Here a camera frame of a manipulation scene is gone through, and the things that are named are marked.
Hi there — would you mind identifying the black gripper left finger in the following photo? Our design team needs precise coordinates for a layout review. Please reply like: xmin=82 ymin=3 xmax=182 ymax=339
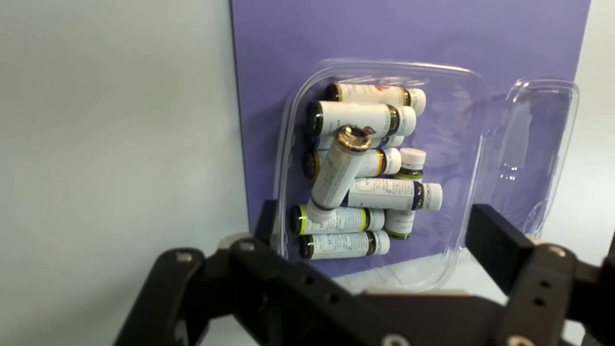
xmin=114 ymin=199 xmax=401 ymax=346

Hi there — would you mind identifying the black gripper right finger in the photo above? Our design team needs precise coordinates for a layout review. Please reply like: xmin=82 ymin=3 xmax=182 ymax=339
xmin=466 ymin=204 xmax=615 ymax=346

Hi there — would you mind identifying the white bottle brown cap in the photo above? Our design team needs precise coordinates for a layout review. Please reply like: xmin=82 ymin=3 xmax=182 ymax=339
xmin=312 ymin=126 xmax=372 ymax=210

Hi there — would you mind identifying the clear plastic box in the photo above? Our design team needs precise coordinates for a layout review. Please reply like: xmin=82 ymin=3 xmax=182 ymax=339
xmin=276 ymin=60 xmax=483 ymax=291

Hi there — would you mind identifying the white bottle yellow band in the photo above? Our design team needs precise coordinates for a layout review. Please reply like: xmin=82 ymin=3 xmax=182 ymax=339
xmin=289 ymin=206 xmax=385 ymax=235

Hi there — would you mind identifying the white bottle bottom row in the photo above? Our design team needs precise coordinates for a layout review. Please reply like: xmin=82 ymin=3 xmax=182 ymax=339
xmin=301 ymin=231 xmax=391 ymax=260

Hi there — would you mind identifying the white bottle row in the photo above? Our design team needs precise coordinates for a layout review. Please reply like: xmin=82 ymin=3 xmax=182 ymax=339
xmin=324 ymin=83 xmax=429 ymax=116
xmin=305 ymin=149 xmax=403 ymax=179
xmin=301 ymin=231 xmax=391 ymax=260

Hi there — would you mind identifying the clear plastic box lid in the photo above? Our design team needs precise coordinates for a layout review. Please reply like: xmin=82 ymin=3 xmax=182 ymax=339
xmin=474 ymin=79 xmax=581 ymax=239

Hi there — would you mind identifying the white bottle right middle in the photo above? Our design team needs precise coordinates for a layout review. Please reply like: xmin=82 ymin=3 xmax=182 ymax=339
xmin=347 ymin=179 xmax=445 ymax=212

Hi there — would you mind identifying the white bottle centre row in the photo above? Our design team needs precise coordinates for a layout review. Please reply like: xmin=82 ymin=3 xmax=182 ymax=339
xmin=305 ymin=149 xmax=403 ymax=179

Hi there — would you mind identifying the white bottle black cap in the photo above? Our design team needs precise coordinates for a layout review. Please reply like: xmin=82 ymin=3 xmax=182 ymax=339
xmin=308 ymin=101 xmax=420 ymax=137

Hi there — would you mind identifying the white bottle top row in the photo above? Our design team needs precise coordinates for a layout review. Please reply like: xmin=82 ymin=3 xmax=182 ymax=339
xmin=324 ymin=83 xmax=429 ymax=116

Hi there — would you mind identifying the purple paper mat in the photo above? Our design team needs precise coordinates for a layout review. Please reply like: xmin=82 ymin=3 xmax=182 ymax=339
xmin=230 ymin=0 xmax=593 ymax=279

